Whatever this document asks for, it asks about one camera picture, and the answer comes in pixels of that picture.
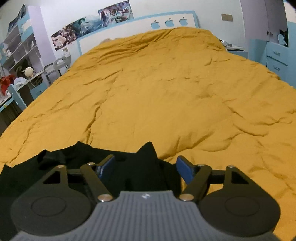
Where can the blue nightstand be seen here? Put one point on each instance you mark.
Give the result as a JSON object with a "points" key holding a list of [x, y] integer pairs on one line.
{"points": [[238, 52]]}

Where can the blue white wardrobe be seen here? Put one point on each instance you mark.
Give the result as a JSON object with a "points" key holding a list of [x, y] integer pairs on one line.
{"points": [[275, 60]]}

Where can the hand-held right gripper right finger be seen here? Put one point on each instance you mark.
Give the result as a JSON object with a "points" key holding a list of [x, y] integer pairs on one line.
{"points": [[183, 168]]}

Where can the dark clothes pile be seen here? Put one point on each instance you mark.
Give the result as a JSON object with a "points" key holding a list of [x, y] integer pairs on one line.
{"points": [[283, 37]]}

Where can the blue wooden chair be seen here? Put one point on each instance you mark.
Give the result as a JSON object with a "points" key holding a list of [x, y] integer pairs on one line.
{"points": [[17, 97]]}

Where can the grey metal rack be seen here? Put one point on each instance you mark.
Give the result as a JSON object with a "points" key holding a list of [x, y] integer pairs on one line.
{"points": [[57, 67]]}

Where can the wall switch plate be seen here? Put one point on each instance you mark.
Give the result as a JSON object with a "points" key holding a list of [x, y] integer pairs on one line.
{"points": [[227, 17]]}

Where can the red bag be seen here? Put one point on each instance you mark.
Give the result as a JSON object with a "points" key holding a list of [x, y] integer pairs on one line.
{"points": [[6, 83]]}

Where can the white blue bed headboard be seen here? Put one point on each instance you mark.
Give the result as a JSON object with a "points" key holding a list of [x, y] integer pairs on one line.
{"points": [[138, 25]]}

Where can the pinkish wall poster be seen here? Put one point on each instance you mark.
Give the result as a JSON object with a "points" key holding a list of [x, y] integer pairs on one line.
{"points": [[63, 38]]}

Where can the white round ornament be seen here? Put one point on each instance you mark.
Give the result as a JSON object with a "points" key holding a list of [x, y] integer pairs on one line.
{"points": [[29, 71]]}

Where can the silver headphones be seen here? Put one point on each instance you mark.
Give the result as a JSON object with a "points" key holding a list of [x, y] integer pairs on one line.
{"points": [[223, 42]]}

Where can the white blue shelf unit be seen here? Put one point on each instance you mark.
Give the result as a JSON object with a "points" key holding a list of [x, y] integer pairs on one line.
{"points": [[20, 44]]}

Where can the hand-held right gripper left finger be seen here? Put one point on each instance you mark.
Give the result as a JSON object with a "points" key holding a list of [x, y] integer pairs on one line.
{"points": [[107, 166]]}

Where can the black sweater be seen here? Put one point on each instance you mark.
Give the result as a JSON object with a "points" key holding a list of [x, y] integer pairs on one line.
{"points": [[143, 166]]}

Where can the white plastic bag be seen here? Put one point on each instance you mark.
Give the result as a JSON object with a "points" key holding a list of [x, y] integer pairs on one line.
{"points": [[20, 81]]}

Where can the pale blue wall poster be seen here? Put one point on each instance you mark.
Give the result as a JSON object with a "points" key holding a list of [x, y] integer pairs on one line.
{"points": [[115, 11]]}

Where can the yellow bed blanket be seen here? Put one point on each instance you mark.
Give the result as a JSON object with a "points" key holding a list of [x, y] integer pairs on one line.
{"points": [[173, 92]]}

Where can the beige fuzzy pillow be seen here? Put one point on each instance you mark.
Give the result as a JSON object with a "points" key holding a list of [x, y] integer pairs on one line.
{"points": [[105, 40]]}

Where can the grey desk curtain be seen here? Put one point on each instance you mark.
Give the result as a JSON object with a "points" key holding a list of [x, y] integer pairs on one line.
{"points": [[8, 115]]}

